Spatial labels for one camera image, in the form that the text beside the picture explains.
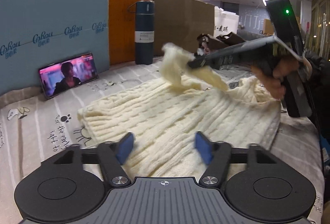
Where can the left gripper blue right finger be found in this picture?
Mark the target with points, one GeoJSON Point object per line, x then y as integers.
{"type": "Point", "coordinates": [216, 156]}

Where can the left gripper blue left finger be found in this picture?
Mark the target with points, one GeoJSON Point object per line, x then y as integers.
{"type": "Point", "coordinates": [112, 156]}

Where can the cream knitted sweater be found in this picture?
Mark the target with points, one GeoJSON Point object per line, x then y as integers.
{"type": "Point", "coordinates": [164, 115]}

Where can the person right hand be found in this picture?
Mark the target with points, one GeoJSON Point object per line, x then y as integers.
{"type": "Point", "coordinates": [287, 65]}

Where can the brown garment pile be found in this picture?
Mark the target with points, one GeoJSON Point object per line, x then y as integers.
{"type": "Point", "coordinates": [209, 44]}

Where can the beige cartoon print bedsheet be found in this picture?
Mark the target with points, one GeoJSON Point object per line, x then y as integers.
{"type": "Point", "coordinates": [34, 129]}

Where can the smartphone showing video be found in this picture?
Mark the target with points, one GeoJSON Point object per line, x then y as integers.
{"type": "Point", "coordinates": [63, 76]}

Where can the brown cardboard panel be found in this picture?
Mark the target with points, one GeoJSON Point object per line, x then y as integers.
{"type": "Point", "coordinates": [180, 22]}

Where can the dark teal thermos bottle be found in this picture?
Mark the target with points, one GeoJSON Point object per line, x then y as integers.
{"type": "Point", "coordinates": [144, 11]}

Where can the large blue cardboard box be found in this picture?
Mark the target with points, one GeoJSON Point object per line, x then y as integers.
{"type": "Point", "coordinates": [36, 33]}

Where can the orange board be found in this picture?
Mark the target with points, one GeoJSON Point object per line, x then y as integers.
{"type": "Point", "coordinates": [121, 31]}

